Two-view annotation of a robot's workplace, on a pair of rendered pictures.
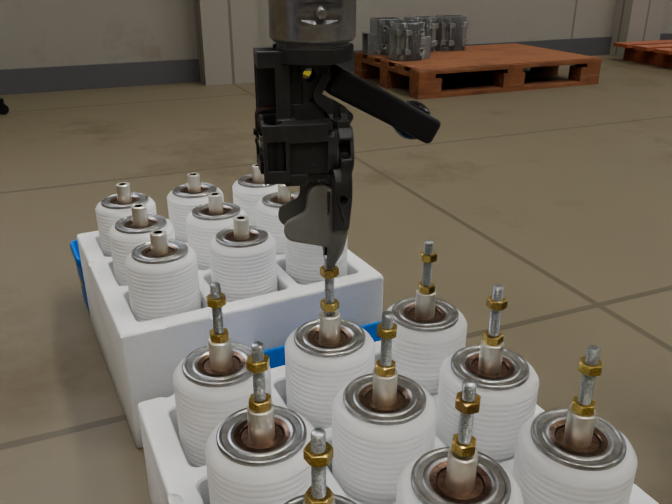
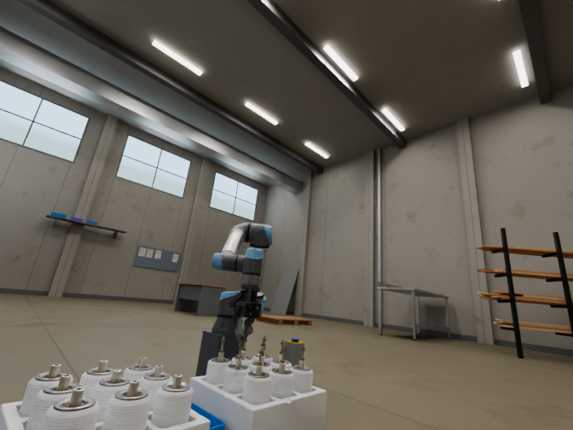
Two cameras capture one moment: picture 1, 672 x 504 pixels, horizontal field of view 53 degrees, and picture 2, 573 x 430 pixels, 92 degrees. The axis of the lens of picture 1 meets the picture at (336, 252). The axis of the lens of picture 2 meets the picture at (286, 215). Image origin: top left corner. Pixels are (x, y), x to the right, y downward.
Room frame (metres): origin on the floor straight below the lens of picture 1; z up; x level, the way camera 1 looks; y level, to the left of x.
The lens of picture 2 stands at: (0.89, 1.16, 0.51)
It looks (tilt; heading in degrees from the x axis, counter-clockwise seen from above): 17 degrees up; 250
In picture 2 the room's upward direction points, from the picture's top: 6 degrees clockwise
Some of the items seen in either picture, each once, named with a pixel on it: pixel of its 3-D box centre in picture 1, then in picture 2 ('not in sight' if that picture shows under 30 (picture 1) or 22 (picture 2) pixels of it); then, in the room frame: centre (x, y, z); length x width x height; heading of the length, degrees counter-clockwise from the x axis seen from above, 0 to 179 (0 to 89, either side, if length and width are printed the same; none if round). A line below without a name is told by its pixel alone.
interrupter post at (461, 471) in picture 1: (461, 469); not in sight; (0.40, -0.10, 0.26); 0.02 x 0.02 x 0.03
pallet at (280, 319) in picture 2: not in sight; (284, 320); (-1.66, -5.30, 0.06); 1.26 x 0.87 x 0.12; 22
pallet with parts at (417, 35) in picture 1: (474, 50); not in sight; (3.77, -0.76, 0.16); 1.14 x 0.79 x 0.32; 110
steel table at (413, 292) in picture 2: not in sight; (416, 311); (-4.36, -3.98, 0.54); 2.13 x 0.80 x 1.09; 23
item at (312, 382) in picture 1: (330, 408); (234, 394); (0.61, 0.01, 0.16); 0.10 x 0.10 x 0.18
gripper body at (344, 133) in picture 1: (305, 113); (248, 301); (0.60, 0.03, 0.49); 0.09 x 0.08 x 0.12; 102
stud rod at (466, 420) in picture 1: (465, 425); not in sight; (0.40, -0.10, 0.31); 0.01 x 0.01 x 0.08
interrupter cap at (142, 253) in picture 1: (160, 252); (176, 386); (0.83, 0.24, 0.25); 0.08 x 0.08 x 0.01
